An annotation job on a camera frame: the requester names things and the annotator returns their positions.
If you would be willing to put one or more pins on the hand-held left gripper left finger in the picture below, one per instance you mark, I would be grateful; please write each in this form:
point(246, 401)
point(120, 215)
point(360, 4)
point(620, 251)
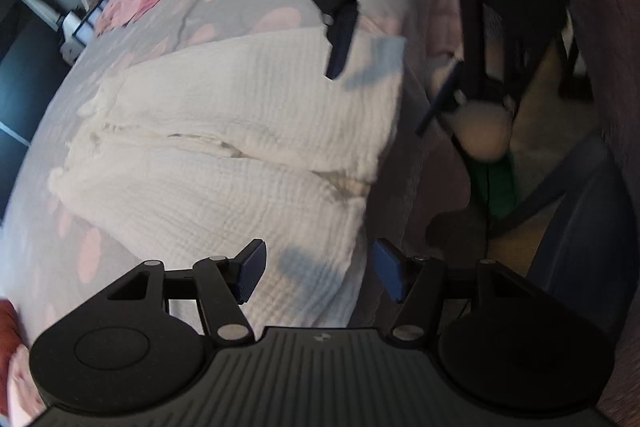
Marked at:
point(252, 269)

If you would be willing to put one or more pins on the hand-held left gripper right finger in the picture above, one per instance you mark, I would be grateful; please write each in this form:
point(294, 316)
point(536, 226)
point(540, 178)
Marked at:
point(388, 271)

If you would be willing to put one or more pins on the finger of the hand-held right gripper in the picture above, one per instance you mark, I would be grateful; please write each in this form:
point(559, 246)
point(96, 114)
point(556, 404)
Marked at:
point(344, 39)
point(442, 94)

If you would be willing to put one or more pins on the white textured garment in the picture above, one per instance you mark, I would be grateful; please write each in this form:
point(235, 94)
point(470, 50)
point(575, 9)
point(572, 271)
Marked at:
point(225, 147)

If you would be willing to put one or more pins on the person's right forearm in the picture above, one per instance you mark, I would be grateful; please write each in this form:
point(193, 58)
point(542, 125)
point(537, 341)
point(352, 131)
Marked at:
point(610, 17)

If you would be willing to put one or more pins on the green cloth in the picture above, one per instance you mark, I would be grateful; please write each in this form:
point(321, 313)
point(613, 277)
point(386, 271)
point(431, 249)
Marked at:
point(495, 189)

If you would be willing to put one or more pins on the blue cloth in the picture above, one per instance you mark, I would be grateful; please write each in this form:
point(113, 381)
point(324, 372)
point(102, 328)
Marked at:
point(575, 237)

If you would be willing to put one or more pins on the grey bedsheet with pink hearts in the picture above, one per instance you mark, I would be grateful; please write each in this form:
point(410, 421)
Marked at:
point(150, 32)

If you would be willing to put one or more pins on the red cloth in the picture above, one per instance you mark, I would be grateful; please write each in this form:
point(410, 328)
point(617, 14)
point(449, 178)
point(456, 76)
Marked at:
point(7, 342)

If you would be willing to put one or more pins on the white bedside rack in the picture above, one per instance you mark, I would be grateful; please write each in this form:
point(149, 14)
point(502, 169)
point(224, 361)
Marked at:
point(80, 19)

